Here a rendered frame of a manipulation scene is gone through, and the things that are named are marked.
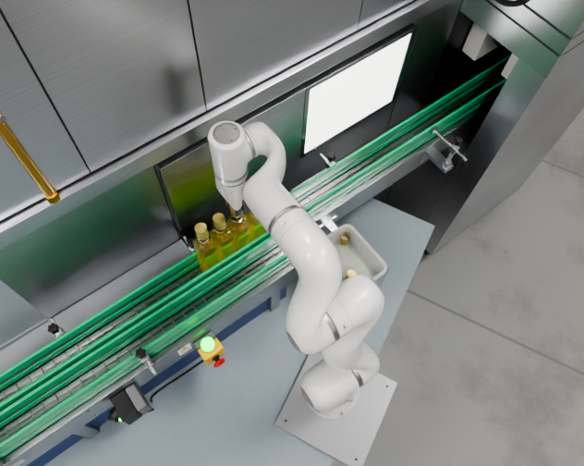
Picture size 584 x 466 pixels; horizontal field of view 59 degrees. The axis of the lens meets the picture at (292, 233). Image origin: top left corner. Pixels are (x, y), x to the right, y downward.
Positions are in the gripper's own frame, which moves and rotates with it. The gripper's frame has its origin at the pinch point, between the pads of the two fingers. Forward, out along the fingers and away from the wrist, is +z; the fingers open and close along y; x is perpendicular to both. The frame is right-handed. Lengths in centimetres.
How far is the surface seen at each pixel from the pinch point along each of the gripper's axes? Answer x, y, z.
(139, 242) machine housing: -26.2, -15.5, 17.6
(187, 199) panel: -8.9, -12.3, 4.8
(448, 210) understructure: 101, 19, 82
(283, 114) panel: 25.5, -11.9, -8.8
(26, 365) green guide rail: -70, -4, 24
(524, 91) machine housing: 101, 20, 2
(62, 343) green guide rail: -60, -4, 24
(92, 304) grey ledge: -48, -12, 30
